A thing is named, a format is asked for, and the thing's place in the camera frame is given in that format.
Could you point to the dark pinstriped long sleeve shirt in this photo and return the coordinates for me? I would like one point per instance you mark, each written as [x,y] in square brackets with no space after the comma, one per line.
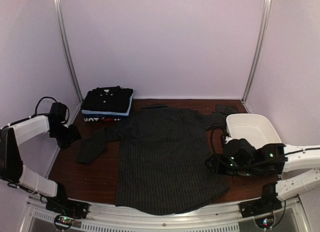
[162,159]

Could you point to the aluminium corner post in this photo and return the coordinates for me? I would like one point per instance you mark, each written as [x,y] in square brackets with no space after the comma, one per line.
[264,22]
[66,48]

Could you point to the white plastic basin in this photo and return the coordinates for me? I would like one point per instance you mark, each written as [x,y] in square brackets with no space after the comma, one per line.
[255,128]

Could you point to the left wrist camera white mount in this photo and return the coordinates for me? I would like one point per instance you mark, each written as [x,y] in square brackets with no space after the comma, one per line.
[61,111]

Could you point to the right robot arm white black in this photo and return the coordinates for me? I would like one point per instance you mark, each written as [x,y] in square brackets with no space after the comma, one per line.
[240,158]

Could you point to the right aluminium corner post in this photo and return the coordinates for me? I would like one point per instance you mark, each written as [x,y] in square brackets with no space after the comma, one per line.
[264,22]

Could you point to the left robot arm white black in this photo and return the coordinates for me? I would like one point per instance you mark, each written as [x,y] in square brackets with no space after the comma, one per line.
[13,135]

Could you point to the left aluminium corner post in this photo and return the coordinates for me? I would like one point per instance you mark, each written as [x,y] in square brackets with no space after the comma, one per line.
[66,48]

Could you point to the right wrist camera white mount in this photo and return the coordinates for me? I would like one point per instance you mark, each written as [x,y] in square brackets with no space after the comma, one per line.
[226,139]

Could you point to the aluminium front rail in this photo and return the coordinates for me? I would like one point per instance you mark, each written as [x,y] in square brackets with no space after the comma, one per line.
[216,217]

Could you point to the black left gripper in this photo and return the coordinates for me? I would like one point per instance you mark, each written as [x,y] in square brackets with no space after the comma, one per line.
[75,135]

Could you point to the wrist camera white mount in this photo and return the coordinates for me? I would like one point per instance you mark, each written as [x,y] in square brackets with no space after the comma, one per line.
[226,139]
[61,111]

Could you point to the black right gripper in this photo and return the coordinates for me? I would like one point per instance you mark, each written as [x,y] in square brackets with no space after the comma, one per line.
[217,167]

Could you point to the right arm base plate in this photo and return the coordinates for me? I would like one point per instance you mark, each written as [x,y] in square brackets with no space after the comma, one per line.
[259,206]

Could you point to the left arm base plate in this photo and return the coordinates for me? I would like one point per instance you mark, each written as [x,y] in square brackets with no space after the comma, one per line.
[71,208]

